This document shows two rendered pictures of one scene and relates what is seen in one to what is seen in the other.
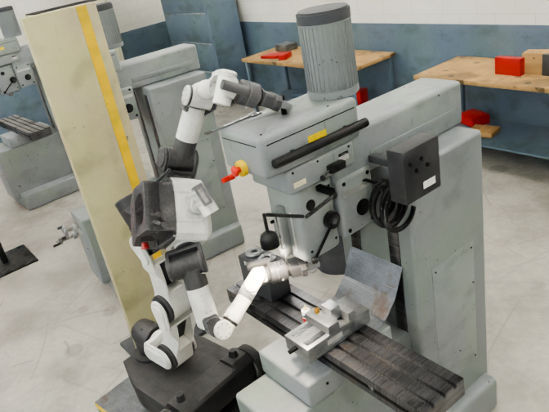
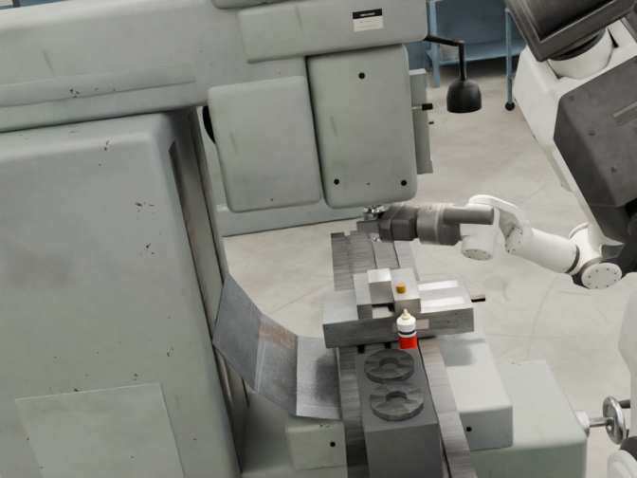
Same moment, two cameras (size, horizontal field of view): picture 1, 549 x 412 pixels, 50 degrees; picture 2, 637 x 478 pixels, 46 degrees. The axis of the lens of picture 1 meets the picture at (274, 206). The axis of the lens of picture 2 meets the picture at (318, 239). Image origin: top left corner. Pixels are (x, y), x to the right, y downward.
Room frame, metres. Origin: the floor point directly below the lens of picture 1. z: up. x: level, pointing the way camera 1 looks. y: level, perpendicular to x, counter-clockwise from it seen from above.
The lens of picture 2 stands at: (3.35, 0.66, 1.91)
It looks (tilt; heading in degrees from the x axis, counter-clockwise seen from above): 25 degrees down; 216
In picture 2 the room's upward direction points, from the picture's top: 8 degrees counter-clockwise
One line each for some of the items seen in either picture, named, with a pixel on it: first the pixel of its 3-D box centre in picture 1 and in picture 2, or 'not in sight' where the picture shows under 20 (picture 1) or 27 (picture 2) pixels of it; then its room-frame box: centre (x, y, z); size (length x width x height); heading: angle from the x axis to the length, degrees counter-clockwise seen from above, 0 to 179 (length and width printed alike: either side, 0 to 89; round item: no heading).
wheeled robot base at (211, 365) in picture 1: (178, 362); not in sight; (2.45, 0.64, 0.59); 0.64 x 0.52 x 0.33; 43
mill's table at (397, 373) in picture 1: (327, 333); (388, 351); (2.07, -0.12, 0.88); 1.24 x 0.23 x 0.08; 33
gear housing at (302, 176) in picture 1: (302, 161); (330, 14); (2.11, -0.14, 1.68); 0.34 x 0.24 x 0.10; 123
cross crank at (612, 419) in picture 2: not in sight; (599, 421); (1.82, 0.31, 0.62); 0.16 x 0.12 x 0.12; 123
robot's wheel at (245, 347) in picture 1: (250, 362); not in sight; (2.45, 0.28, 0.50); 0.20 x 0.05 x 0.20; 43
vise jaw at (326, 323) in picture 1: (322, 320); (404, 290); (1.99, -0.10, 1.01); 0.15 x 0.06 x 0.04; 33
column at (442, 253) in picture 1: (416, 285); (141, 422); (2.43, -0.62, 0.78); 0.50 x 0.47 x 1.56; 123
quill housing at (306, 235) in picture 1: (303, 213); (361, 118); (2.09, -0.11, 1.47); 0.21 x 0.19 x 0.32; 33
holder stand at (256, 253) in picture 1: (264, 272); (397, 425); (2.44, 0.11, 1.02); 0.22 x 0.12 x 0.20; 35
